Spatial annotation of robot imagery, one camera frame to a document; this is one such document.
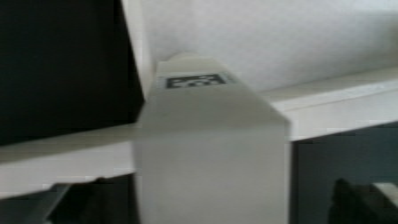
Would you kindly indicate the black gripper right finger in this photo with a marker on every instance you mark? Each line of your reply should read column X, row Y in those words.
column 364, row 203

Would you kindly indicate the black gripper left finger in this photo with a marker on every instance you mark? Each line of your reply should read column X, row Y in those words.
column 87, row 203

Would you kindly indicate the white desk leg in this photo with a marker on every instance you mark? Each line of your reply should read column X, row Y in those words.
column 210, row 149

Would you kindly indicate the white desk top panel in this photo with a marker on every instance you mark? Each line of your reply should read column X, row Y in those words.
column 311, row 45

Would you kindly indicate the white L-shaped fence frame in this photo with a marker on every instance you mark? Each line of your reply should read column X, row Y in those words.
column 89, row 155

